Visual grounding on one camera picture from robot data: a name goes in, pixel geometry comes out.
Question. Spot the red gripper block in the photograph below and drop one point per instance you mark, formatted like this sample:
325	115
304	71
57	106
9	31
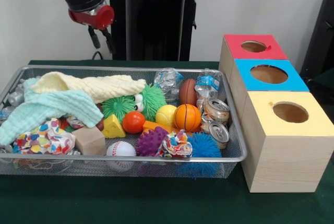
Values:
104	17

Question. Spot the cream waffle cloth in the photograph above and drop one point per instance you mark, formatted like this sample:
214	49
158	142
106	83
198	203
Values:
109	87

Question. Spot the mint green waffle cloth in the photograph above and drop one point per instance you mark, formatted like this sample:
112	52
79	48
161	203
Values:
52	106

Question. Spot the orange toy basketball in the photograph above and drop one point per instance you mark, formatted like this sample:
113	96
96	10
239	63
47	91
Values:
187	117

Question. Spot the colourful print cloth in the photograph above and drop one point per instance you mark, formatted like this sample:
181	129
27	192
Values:
174	145

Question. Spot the silver mesh bin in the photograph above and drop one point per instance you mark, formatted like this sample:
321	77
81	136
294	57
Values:
235	156

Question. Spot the wooden three-hole box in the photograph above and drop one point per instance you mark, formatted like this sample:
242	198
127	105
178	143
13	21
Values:
287	161

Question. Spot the green fuzzy toy with eyes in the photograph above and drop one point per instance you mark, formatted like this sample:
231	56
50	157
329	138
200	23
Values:
154	98

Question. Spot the red ball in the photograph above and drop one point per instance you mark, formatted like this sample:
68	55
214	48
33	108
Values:
133	122

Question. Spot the yellow ball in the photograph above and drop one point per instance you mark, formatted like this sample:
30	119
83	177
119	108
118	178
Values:
165	115

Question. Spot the white toy baseball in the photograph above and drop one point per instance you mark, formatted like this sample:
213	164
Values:
121	150

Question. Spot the purple spiky ball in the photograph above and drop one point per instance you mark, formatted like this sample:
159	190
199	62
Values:
151	141

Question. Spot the blue fuzzy ball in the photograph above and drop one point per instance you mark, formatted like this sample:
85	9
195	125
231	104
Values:
206	147

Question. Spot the dark green tablecloth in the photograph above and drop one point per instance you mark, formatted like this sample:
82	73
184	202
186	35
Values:
324	83
130	200

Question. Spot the black chair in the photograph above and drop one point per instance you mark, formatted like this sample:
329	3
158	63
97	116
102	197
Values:
321	38

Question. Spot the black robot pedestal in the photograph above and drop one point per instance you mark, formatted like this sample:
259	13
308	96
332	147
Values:
156	25

